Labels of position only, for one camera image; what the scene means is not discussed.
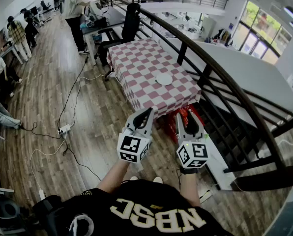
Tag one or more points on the white flat board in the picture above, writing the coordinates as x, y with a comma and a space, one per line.
217, 166

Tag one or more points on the white power strip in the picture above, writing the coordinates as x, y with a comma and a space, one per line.
64, 129

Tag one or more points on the person's right forearm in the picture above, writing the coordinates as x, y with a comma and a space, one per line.
191, 188

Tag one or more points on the small white power adapter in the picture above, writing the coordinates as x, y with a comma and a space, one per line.
41, 195

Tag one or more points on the black lettered shirt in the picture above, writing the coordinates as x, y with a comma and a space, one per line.
141, 213

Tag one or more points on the grey work desk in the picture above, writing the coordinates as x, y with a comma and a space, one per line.
112, 21

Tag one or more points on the dark curved stair railing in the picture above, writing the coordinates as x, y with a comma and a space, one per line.
225, 77

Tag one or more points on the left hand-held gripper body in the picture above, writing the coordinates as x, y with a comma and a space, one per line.
133, 146

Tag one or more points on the person's left forearm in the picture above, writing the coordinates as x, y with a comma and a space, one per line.
113, 176

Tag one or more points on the white round machine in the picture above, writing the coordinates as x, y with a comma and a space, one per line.
95, 10

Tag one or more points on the person's white shoe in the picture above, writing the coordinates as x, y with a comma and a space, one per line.
134, 178
158, 180

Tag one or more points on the white round plate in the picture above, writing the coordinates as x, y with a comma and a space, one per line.
164, 79

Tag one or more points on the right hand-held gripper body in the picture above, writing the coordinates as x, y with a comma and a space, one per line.
193, 154

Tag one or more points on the black wristband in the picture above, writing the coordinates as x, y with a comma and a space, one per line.
188, 170

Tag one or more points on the large glass window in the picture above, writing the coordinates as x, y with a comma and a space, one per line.
262, 31

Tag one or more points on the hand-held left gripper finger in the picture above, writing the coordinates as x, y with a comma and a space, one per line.
150, 122
136, 115

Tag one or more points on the black office chair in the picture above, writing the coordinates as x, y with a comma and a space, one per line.
129, 28

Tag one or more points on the pink checkered cloth table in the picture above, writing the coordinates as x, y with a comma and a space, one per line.
141, 65

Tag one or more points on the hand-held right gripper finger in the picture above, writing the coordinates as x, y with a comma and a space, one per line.
181, 129
198, 126

